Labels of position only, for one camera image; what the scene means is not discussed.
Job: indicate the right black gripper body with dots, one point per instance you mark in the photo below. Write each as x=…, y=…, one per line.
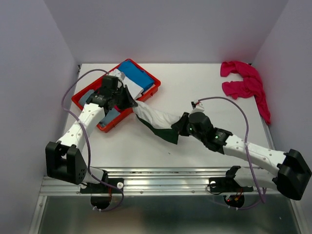
x=185, y=128

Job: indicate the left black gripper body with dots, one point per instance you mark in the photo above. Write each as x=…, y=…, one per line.
x=122, y=100

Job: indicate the cream and green t-shirt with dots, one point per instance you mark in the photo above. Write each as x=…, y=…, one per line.
x=160, y=123

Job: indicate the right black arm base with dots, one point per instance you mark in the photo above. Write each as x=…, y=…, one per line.
x=227, y=184

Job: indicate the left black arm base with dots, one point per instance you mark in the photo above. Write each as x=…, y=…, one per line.
x=114, y=185

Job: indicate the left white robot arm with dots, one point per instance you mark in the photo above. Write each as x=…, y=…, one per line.
x=64, y=160

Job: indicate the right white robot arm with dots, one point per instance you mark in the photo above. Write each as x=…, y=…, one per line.
x=285, y=172

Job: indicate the grey rolled t-shirt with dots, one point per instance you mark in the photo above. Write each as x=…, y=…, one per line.
x=109, y=117

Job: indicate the white rolled t-shirt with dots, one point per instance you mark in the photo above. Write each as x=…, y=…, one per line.
x=134, y=89

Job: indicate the blue rolled t-shirt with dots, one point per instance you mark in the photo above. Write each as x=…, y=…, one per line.
x=138, y=76

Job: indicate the magenta crumpled t-shirt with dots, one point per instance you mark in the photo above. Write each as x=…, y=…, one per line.
x=251, y=85

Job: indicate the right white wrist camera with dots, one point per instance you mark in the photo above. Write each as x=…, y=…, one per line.
x=197, y=107

